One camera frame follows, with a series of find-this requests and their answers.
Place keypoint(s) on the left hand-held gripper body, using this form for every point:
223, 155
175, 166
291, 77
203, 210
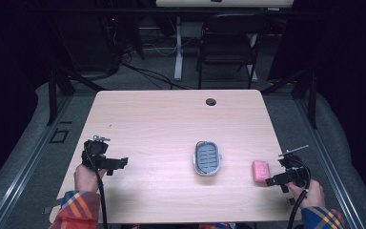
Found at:
94, 154

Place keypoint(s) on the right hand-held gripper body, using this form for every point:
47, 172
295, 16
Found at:
297, 173

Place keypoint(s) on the pink soap bar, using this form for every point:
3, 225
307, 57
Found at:
260, 171

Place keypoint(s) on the grey soap dish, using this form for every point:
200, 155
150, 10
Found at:
207, 158

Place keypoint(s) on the person's left hand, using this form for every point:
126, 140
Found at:
87, 179

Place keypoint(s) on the person's right hand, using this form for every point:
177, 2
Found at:
313, 195

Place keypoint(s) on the person's plaid clothing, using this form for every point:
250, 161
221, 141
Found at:
217, 226

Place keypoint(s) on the black metal stand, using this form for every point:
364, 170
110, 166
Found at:
312, 101
53, 95

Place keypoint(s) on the black table grommet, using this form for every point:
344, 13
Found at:
210, 102

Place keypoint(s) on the dark equipment rack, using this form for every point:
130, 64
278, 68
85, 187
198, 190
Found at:
85, 38

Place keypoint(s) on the white desk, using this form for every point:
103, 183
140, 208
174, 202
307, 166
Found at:
178, 47

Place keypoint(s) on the black folding chair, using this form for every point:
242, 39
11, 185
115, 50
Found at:
232, 38

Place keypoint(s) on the aluminium floor rail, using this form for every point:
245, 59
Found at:
28, 162
327, 159

